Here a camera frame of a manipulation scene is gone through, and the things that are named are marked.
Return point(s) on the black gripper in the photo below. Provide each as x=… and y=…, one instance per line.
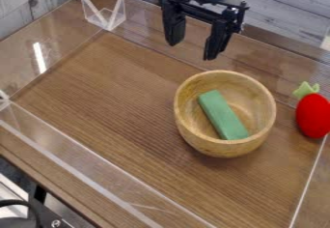
x=229, y=11

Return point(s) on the light wooden bowl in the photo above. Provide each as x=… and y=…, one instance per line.
x=249, y=98

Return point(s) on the green rectangular block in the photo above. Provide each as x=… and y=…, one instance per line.
x=222, y=116

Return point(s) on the clear acrylic corner bracket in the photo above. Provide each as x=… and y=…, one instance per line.
x=106, y=19

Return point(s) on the black metal table clamp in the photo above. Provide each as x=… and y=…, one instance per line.
x=50, y=219

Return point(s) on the red plush strawberry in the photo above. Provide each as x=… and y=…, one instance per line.
x=313, y=111

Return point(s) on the clear acrylic tray wall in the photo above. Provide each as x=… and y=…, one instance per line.
x=90, y=183

